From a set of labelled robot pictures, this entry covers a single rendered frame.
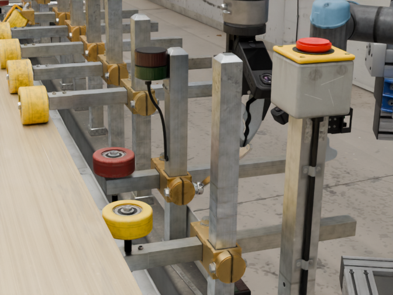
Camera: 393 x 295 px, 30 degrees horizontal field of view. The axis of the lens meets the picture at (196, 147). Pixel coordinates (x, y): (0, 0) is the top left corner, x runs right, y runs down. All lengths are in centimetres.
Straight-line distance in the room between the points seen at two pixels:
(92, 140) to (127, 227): 97
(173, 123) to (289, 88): 55
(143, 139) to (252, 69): 51
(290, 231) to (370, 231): 232
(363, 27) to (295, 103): 74
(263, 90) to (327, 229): 31
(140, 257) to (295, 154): 41
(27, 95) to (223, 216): 59
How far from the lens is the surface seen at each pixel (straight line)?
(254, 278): 279
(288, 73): 83
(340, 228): 133
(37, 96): 157
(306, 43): 84
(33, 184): 130
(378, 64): 204
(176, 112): 135
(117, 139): 188
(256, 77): 116
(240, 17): 120
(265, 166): 151
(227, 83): 109
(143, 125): 161
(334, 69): 83
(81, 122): 225
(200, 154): 395
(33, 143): 150
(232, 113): 111
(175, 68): 133
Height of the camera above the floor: 140
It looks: 20 degrees down
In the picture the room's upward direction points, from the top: 1 degrees clockwise
